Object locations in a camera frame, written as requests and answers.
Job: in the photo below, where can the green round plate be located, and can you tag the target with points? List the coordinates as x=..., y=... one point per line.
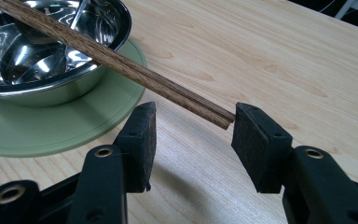
x=74, y=130

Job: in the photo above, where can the stainless steel bowl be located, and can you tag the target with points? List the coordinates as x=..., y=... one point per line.
x=43, y=56

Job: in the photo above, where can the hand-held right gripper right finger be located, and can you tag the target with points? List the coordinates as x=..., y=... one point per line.
x=267, y=149

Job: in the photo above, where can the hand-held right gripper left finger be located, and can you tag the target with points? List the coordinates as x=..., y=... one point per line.
x=127, y=155

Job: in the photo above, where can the brown wooden chopstick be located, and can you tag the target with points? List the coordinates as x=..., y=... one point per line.
x=180, y=101
x=180, y=92

